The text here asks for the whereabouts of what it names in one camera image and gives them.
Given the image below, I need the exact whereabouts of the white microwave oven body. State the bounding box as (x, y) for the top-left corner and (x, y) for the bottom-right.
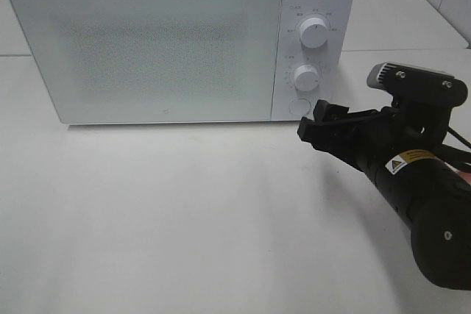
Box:
(4, 0), (358, 126)

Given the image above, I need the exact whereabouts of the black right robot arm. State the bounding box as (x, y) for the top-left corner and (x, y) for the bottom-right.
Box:
(297, 100), (470, 290)

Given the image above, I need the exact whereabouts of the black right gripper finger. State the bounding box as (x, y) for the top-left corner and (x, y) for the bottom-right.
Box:
(297, 117), (340, 156)
(313, 99), (349, 123)

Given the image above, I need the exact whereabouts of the upper white microwave knob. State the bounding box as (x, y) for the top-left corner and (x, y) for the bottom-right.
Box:
(298, 14), (330, 49)

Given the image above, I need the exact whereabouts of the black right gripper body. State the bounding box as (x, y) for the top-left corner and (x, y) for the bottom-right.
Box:
(339, 98), (451, 178)

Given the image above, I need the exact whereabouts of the white microwave knob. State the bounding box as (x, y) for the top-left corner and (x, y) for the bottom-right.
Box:
(291, 65), (321, 92)
(298, 14), (330, 49)

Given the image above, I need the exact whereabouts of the lower white microwave knob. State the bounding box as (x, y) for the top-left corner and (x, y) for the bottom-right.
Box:
(291, 65), (321, 92)

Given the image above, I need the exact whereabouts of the round white door release button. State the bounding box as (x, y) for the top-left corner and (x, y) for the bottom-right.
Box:
(288, 98), (311, 117)

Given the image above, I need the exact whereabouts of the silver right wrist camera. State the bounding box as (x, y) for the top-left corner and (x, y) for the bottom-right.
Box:
(366, 62), (468, 108)

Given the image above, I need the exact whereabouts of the white microwave door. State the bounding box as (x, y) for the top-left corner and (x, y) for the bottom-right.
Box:
(10, 0), (280, 124)

